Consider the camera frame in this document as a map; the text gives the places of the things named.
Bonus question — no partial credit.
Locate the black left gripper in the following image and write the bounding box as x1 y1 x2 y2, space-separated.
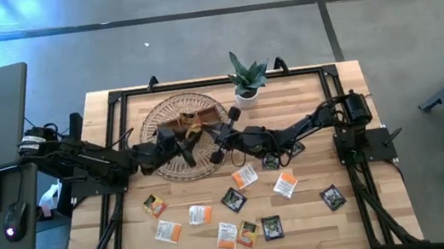
133 121 208 176

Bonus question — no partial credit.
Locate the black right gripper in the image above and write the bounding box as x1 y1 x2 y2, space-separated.
201 101 273 165

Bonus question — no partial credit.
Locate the orange fruit-print tea packet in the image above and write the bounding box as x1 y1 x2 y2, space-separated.
141 192 170 221
184 118 208 142
234 217 263 249

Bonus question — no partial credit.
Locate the wooden compartment tea tray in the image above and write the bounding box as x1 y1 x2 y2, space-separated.
154 104 223 139

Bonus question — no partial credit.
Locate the white orange Tazo tea packet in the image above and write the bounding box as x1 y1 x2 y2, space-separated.
153 217 185 247
214 220 242 249
270 170 301 202
187 202 216 228
229 162 261 192

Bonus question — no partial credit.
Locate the black tea packet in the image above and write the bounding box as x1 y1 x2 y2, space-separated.
318 182 349 214
260 150 283 172
260 214 285 242
218 184 250 217
288 139 308 158

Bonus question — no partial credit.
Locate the round woven placemat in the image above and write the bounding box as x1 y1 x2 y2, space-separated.
134 86 238 188

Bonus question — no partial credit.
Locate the snake plant in white pot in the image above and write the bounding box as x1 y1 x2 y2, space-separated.
223 46 275 112

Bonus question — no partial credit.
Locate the white plastic item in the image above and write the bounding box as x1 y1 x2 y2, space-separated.
35 182 66 221

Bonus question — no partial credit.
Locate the black computer mouse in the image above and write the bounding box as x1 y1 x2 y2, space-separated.
0 200 32 244

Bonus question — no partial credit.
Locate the black aluminium table frame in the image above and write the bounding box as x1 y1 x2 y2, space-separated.
38 40 427 249

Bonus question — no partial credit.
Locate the black upright post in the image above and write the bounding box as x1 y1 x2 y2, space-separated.
67 111 86 141

